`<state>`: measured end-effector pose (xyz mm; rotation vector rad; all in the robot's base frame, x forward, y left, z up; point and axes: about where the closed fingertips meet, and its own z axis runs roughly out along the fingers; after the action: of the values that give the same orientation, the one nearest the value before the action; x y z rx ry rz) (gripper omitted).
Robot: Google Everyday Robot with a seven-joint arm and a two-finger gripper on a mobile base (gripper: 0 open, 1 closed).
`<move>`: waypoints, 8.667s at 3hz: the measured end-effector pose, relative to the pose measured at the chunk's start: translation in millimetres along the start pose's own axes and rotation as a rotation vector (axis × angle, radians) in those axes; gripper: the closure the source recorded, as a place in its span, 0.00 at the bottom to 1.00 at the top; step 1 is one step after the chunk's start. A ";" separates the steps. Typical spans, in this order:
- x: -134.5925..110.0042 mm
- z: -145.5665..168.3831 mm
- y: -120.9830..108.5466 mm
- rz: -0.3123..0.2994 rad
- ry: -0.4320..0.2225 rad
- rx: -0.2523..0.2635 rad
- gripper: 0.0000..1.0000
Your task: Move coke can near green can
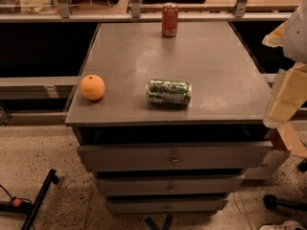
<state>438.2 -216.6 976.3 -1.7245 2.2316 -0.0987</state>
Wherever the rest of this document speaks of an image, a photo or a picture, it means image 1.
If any grey drawer cabinet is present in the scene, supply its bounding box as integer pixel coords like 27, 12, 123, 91
66, 22, 272, 214

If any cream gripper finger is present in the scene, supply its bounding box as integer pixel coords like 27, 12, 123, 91
267, 62, 307, 124

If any green soda can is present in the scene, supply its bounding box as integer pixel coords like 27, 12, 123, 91
146, 80, 192, 105

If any cardboard box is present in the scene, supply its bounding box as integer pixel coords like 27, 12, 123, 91
245, 122, 307, 181

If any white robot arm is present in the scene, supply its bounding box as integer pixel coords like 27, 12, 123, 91
263, 0, 307, 128

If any black stand leg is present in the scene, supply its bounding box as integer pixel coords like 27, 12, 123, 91
0, 169, 59, 230

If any orange fruit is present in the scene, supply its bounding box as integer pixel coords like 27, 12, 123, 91
80, 75, 106, 101

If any red coke can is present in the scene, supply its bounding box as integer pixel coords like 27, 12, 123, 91
162, 3, 178, 37

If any black chair base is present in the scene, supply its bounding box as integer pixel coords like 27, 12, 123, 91
263, 195, 307, 212

